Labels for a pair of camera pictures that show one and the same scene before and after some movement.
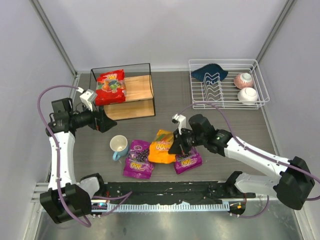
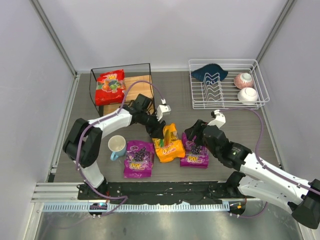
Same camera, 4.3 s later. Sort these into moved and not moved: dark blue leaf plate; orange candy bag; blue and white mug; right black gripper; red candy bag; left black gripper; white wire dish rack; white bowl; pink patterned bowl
Moved: right black gripper; orange candy bag; left black gripper
Not moved: dark blue leaf plate; red candy bag; blue and white mug; white wire dish rack; white bowl; pink patterned bowl
